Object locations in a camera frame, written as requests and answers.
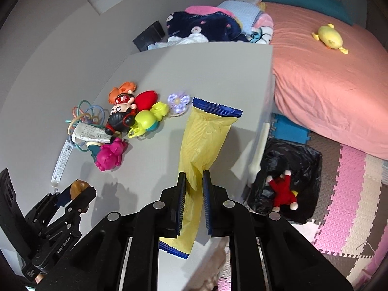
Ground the light blue blanket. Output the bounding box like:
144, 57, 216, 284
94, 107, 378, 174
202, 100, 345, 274
217, 0, 263, 34

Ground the white crumpled cloth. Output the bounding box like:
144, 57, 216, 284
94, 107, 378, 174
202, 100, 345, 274
147, 33, 210, 50

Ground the yellow plush duck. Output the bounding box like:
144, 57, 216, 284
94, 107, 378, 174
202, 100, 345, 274
312, 24, 349, 54

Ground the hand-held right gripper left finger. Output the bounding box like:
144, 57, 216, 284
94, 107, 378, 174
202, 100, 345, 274
36, 172, 186, 291

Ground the white paper receipt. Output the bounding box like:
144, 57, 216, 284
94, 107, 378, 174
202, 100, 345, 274
71, 123, 113, 144

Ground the colourful ring tangle toy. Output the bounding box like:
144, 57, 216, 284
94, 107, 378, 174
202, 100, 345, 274
64, 99, 108, 154

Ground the red plastic toy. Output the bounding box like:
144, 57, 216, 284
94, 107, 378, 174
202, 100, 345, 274
135, 90, 159, 111

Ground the bed with pink sheet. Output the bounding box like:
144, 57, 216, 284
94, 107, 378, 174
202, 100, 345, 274
261, 1, 388, 161

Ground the red plush doll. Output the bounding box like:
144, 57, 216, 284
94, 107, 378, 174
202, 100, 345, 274
267, 170, 299, 212

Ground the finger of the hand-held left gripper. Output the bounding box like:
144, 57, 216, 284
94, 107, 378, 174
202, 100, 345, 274
65, 186, 97, 219
26, 189, 72, 220

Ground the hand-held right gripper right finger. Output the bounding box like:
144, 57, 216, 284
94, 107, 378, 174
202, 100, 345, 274
202, 170, 354, 291

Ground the yellow snack wrapper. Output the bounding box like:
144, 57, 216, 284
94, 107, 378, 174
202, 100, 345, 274
158, 97, 243, 259

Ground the white tag strip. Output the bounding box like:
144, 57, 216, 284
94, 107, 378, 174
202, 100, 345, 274
51, 141, 73, 187

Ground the orange plastic toy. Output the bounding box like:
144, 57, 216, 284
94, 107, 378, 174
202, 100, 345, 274
108, 82, 137, 105

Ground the black box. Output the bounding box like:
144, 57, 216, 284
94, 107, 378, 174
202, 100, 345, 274
133, 21, 167, 52

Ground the fluffy pink blanket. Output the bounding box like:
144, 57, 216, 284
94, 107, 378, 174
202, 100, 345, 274
253, 12, 274, 32

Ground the black-haired doll figure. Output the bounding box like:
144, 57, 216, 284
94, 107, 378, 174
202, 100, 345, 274
105, 94, 137, 135

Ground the black trash bin with bag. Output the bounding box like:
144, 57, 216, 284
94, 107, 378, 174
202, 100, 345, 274
247, 138, 322, 223

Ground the teal and cream toy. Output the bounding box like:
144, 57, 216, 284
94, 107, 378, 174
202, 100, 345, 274
86, 141, 105, 160

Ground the green and yellow toy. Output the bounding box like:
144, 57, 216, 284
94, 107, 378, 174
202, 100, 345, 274
127, 101, 169, 139

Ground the purple flower toy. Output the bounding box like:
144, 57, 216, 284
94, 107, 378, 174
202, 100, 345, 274
167, 92, 191, 116

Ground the navy printed blanket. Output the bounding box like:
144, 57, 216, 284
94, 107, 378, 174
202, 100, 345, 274
166, 10, 243, 43

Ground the white printed blanket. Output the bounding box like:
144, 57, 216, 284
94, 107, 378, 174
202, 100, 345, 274
247, 27, 273, 44

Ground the blue foam floor tile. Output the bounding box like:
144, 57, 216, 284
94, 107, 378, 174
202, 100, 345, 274
271, 113, 311, 144

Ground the pastel foam floor mat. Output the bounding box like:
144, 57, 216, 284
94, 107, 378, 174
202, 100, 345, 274
218, 112, 388, 291

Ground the brown round object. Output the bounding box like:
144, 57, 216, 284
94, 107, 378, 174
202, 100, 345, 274
70, 180, 91, 214

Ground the pink plastic toy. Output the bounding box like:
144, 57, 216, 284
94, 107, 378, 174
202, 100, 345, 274
95, 137, 128, 172

